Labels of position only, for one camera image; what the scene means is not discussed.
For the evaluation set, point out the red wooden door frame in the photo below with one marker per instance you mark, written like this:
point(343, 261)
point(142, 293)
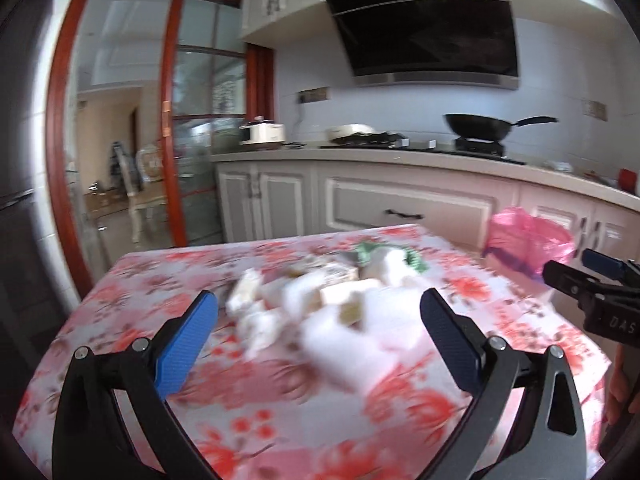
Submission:
point(54, 137)

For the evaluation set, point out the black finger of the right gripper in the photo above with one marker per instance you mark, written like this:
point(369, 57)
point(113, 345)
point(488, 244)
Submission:
point(571, 282)

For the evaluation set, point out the white lidded pan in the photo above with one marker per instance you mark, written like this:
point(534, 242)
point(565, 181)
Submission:
point(344, 131)

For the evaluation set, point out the person's hand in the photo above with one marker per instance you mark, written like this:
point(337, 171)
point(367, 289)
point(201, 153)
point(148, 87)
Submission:
point(619, 392)

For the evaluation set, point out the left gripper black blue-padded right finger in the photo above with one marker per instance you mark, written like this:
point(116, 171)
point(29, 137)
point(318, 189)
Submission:
point(547, 438)

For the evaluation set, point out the floral pink tablecloth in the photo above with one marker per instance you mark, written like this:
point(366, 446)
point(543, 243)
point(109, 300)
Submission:
point(276, 417)

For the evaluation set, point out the white rice cooker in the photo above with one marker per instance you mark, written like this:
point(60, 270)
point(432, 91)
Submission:
point(261, 131)

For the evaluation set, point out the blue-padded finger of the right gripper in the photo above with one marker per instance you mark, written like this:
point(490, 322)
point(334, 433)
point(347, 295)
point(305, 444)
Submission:
point(612, 268)

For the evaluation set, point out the green wrapper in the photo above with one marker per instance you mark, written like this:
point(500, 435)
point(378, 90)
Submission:
point(413, 259)

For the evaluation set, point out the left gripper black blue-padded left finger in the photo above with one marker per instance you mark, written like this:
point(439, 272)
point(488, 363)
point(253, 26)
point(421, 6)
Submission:
point(91, 439)

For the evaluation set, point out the white kitchen base cabinets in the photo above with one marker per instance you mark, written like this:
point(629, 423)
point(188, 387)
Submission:
point(283, 193)

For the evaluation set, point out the white ornate dining chair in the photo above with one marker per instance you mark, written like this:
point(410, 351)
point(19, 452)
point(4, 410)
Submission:
point(143, 177)

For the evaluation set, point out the wall power outlet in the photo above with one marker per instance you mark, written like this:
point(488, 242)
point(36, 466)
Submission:
point(313, 95)

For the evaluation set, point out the black range hood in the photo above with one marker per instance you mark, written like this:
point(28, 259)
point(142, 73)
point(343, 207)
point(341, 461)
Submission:
point(429, 42)

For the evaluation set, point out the red mug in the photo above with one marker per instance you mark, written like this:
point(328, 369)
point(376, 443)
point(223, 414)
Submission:
point(627, 180)

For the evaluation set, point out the pink plastic trash bag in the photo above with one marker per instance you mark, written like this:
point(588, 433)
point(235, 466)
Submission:
point(524, 243)

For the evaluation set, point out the gas stove top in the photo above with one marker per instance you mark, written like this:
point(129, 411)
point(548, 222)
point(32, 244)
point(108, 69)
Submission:
point(387, 141)

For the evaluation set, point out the white foam block pile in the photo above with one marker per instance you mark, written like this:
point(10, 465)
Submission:
point(353, 321)

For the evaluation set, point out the black wok pan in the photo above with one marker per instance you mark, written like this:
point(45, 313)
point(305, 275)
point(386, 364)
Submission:
point(489, 129)

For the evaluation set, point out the black refrigerator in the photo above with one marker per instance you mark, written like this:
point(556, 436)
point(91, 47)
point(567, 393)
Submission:
point(32, 309)

